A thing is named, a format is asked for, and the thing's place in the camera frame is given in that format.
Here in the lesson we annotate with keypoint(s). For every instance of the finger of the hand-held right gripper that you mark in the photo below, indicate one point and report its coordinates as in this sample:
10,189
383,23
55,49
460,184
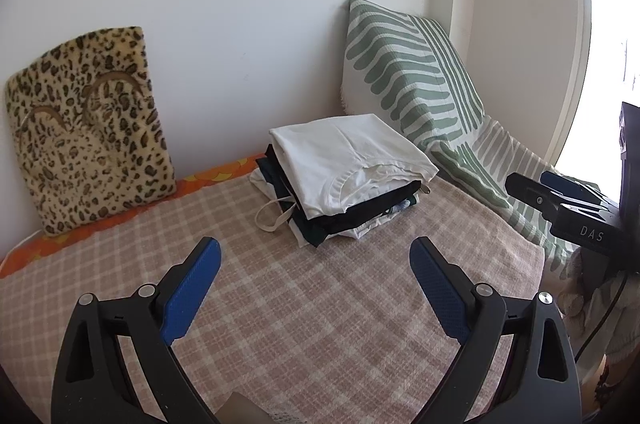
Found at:
570,186
535,196

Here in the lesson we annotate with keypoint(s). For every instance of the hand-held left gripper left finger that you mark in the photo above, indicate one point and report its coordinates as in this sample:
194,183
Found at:
192,289

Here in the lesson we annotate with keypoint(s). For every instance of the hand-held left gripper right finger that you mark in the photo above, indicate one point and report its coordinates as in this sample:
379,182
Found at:
440,289

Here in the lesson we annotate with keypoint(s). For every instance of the white t-shirt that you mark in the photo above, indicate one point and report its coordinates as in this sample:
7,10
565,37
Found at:
345,159

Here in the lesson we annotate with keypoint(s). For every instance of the person's right forearm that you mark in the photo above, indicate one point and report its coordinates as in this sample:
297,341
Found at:
625,319

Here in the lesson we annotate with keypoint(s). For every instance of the white patterned folded garment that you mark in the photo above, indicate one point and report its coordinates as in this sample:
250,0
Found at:
380,221

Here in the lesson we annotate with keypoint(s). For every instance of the cream tote bag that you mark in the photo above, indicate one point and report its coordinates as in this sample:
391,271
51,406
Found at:
275,216

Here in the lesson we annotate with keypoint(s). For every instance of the black folded garment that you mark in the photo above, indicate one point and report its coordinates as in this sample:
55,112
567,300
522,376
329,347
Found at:
350,216

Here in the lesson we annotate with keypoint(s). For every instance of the pink plaid blanket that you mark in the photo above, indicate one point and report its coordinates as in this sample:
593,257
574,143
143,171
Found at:
310,304

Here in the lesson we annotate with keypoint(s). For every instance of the orange patterned bedsheet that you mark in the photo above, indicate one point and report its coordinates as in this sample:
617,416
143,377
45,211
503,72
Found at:
75,234

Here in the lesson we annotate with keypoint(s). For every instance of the window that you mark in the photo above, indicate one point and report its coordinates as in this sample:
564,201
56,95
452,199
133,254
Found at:
605,44

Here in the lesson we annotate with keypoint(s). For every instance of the green striped pillow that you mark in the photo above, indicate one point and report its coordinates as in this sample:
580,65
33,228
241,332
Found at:
400,69

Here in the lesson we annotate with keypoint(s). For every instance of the leopard print cushion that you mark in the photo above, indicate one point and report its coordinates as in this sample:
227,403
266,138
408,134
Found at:
90,129

